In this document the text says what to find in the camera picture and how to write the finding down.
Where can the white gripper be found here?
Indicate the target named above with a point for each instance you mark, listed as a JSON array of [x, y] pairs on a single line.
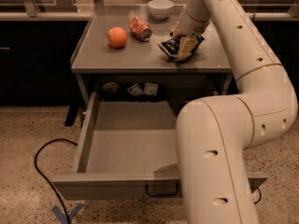
[[192, 27]]

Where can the blue chip bag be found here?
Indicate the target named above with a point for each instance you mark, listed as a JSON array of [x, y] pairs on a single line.
[[171, 46]]

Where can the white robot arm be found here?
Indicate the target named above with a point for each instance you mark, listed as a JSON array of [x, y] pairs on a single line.
[[212, 132]]

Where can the grey cabinet with top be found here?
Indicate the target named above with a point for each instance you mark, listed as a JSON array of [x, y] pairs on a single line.
[[94, 62]]

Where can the open grey top drawer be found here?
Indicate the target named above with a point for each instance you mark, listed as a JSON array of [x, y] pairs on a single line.
[[123, 147]]

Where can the white bowl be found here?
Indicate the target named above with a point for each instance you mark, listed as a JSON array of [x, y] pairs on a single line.
[[160, 9]]

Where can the red soda can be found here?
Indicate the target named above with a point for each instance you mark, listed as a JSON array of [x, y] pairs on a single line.
[[140, 29]]

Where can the white tag right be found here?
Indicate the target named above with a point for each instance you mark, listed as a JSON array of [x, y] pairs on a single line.
[[150, 89]]

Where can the white tag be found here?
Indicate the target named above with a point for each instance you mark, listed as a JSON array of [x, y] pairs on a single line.
[[150, 89], [135, 90]]

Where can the orange fruit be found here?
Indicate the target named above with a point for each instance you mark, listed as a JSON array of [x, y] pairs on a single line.
[[117, 37]]

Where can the white tag left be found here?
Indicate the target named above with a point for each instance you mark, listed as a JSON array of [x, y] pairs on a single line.
[[135, 90]]

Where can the round grey object inside cabinet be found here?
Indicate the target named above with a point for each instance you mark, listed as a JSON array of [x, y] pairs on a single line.
[[110, 90]]

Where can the blue tape cross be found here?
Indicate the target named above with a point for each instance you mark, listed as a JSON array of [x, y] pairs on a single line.
[[66, 217]]

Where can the dark counter with white rail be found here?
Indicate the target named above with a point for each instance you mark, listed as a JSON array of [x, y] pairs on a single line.
[[35, 63]]

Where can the metal drawer handle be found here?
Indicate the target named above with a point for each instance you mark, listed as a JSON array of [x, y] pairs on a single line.
[[162, 191]]

